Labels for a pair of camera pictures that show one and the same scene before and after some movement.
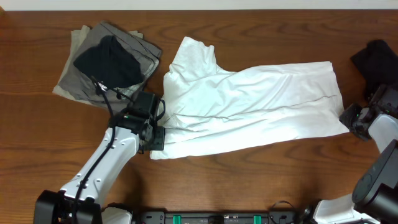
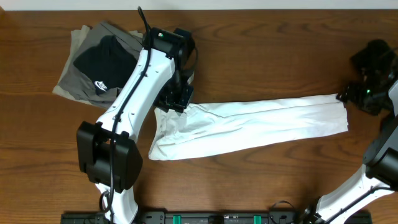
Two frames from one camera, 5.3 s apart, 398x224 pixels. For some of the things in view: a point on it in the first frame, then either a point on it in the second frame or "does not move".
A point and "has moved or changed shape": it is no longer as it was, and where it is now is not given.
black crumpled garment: (378, 65) does not move
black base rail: (218, 218) does not move
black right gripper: (346, 118) → (352, 92)
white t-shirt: (209, 109) has moved or changed shape
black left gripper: (160, 143) → (180, 106)
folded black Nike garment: (111, 64) does not move
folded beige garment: (78, 35) does not move
